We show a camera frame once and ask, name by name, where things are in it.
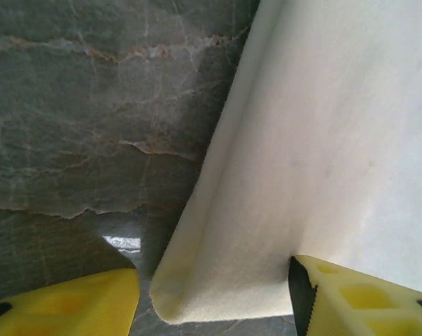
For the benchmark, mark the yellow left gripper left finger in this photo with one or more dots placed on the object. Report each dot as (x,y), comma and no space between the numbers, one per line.
(74,304)

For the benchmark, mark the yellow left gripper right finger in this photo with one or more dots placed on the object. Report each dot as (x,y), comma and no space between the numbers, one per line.
(354,301)

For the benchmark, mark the white t-shirt with daisy print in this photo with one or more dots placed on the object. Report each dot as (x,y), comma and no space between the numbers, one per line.
(319,140)

